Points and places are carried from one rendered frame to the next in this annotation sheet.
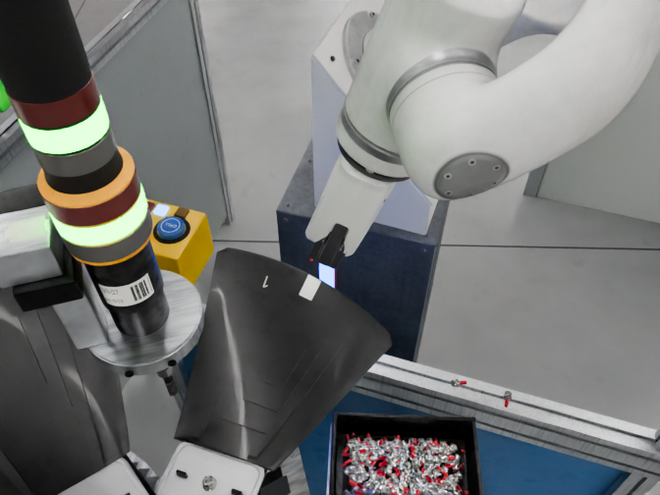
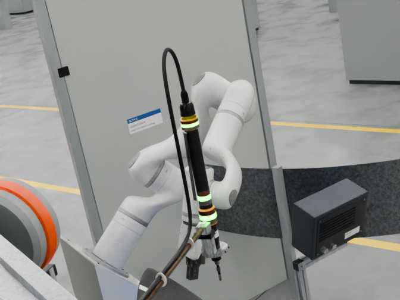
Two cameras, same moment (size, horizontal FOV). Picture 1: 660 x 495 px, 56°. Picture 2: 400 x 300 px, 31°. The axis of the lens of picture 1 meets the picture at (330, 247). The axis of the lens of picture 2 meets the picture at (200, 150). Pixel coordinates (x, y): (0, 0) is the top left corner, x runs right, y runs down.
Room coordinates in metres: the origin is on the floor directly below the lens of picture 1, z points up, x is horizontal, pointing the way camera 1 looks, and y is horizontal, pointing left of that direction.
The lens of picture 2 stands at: (-0.92, 1.37, 2.30)
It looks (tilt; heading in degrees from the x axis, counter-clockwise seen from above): 19 degrees down; 312
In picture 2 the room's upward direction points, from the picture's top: 11 degrees counter-clockwise
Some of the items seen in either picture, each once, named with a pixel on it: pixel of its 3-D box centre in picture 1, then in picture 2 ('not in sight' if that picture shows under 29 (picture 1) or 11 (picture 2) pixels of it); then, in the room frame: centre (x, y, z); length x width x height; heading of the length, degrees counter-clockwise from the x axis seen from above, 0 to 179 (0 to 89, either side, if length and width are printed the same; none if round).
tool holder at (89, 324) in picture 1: (108, 280); (210, 236); (0.21, 0.12, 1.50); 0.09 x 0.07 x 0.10; 107
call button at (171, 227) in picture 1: (171, 228); not in sight; (0.63, 0.24, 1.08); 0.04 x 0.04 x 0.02
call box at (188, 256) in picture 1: (152, 245); not in sight; (0.65, 0.28, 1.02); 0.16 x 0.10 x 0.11; 72
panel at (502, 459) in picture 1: (374, 464); not in sight; (0.52, -0.10, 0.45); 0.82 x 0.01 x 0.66; 72
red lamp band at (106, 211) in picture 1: (90, 184); (206, 210); (0.21, 0.11, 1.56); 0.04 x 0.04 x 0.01
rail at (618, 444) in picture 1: (386, 378); not in sight; (0.52, -0.10, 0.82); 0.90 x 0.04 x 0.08; 72
